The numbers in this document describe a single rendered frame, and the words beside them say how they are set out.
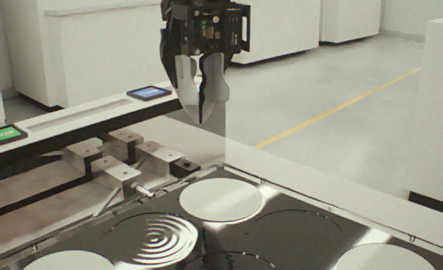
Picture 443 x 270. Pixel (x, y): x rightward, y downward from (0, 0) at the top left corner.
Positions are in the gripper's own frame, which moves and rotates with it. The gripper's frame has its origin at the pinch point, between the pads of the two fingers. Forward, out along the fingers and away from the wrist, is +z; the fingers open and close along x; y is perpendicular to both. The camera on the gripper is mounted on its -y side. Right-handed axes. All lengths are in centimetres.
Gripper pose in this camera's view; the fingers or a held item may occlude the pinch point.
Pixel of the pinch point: (198, 112)
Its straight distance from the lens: 54.5
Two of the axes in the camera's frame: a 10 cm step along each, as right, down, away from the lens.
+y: 3.9, 3.4, -8.6
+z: 0.0, 9.3, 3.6
